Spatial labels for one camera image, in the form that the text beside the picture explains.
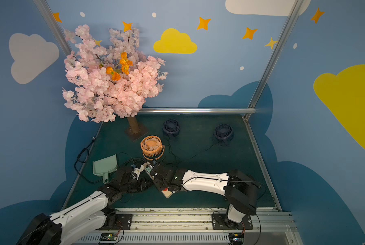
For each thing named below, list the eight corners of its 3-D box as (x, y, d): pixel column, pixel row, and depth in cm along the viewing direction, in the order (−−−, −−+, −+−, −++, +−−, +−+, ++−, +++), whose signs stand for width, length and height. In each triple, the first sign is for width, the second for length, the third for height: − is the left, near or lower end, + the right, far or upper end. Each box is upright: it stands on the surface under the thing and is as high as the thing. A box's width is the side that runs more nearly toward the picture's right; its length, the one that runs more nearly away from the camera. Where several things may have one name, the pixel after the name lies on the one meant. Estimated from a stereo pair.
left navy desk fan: (163, 139, 107) (162, 133, 101) (164, 126, 115) (163, 119, 109) (179, 139, 107) (179, 133, 101) (180, 126, 115) (180, 119, 109)
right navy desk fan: (215, 145, 106) (218, 136, 98) (213, 131, 113) (215, 122, 105) (230, 145, 106) (234, 136, 98) (227, 131, 113) (230, 122, 105)
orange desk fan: (141, 160, 98) (138, 153, 91) (144, 142, 107) (142, 135, 100) (163, 160, 98) (161, 153, 91) (165, 142, 107) (163, 135, 100)
